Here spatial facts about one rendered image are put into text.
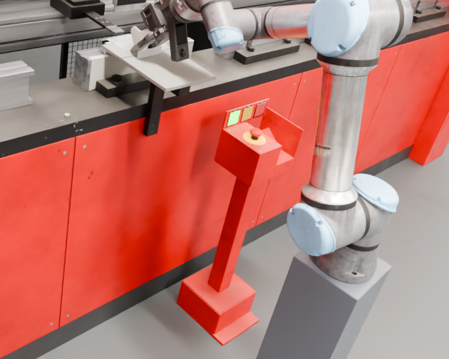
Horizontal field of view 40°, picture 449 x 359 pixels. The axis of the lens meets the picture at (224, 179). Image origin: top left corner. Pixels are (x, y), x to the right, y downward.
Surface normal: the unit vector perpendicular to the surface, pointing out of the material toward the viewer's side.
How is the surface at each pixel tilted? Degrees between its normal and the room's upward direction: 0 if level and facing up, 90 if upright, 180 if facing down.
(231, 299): 0
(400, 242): 0
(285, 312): 90
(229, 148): 90
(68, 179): 90
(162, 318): 0
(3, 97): 90
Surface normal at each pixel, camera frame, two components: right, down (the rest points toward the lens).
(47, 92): 0.21, -0.81
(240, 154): -0.69, 0.29
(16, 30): 0.70, 0.52
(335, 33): -0.76, 0.09
